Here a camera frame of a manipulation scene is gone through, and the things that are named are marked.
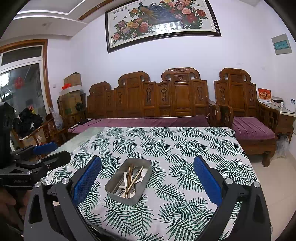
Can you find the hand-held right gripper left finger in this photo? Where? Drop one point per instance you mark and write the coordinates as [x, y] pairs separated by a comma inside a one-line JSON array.
[[86, 179]]

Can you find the carved wooden sofa bench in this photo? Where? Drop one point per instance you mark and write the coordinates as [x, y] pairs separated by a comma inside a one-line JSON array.
[[180, 97]]

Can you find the wooden side table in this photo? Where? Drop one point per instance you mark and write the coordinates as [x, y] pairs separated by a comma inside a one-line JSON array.
[[285, 120]]

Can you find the grey flat box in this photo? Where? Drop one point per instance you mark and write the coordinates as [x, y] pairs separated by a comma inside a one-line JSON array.
[[277, 98]]

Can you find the long purple bench cushion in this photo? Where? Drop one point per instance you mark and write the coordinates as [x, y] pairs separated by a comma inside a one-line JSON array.
[[143, 121]]

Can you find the small cardboard box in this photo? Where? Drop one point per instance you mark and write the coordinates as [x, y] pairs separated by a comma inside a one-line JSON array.
[[74, 80]]

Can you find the rectangular metal tray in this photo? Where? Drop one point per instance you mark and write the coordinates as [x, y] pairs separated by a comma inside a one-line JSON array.
[[124, 199]]

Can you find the wall electrical panel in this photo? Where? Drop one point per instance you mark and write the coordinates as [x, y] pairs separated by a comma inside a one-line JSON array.
[[281, 44]]

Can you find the person's left hand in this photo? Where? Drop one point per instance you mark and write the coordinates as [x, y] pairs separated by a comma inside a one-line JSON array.
[[11, 206]]

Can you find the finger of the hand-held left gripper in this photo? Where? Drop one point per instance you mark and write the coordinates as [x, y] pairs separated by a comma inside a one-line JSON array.
[[45, 148], [59, 158]]

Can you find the framed peacock flower painting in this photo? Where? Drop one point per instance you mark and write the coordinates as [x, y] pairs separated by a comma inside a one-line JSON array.
[[161, 20]]

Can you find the bamboo chopstick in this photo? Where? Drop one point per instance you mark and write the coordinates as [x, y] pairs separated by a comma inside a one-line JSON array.
[[133, 173], [136, 179], [120, 183], [130, 178]]

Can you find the small black fan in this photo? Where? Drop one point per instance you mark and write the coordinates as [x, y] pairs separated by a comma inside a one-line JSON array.
[[79, 107]]

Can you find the leaf print tablecloth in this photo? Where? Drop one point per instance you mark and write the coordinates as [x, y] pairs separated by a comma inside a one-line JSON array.
[[173, 143]]

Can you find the pile of black clothes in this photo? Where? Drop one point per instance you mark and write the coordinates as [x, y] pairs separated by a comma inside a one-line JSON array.
[[27, 122]]

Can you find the red hanging ornament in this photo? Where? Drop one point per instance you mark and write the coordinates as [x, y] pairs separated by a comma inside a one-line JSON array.
[[19, 82]]

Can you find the square purple seat cushion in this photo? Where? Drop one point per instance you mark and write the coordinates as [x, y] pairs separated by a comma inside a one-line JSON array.
[[252, 127]]

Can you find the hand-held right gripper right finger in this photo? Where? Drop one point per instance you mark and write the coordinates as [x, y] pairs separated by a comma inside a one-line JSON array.
[[207, 179]]

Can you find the red desk calendar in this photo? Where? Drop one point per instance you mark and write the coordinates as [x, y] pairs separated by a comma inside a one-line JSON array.
[[264, 94]]

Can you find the clear plastic bag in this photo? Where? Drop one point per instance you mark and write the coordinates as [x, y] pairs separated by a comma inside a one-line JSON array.
[[283, 146], [56, 120]]

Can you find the white ceramic soup spoon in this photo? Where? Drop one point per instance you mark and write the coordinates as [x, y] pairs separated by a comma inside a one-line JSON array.
[[126, 178]]

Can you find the white box device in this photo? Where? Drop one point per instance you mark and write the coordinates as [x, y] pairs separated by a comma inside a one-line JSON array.
[[291, 105]]

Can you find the white power strip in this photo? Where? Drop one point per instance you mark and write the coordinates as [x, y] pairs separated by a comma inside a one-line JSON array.
[[74, 126]]

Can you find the red cloth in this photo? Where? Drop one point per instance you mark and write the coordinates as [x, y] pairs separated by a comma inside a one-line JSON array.
[[66, 87]]

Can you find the plain wooden chair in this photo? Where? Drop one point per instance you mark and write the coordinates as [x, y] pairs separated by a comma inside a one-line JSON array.
[[53, 132]]

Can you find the wooden framed glass door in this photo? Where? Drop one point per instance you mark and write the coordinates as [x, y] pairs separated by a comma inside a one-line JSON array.
[[25, 92]]

